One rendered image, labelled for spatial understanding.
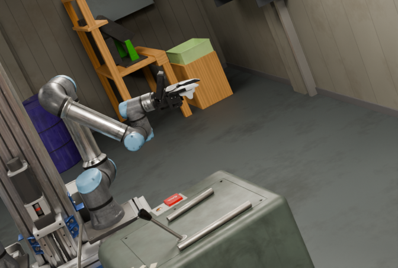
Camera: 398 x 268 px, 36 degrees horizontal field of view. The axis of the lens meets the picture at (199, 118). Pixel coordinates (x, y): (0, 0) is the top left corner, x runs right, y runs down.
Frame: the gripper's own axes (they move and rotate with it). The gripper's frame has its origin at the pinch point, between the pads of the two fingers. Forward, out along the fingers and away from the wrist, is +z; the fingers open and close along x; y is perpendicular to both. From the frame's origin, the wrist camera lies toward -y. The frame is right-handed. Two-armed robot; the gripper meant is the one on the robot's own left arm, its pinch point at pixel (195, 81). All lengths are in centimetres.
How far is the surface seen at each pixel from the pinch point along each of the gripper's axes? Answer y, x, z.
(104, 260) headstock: 32, 65, -41
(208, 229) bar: 25, 75, 2
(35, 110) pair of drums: 113, -467, -312
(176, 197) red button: 28, 41, -15
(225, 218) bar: 25, 71, 8
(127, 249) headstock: 28, 67, -30
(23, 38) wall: 41, -608, -348
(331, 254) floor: 163, -87, 20
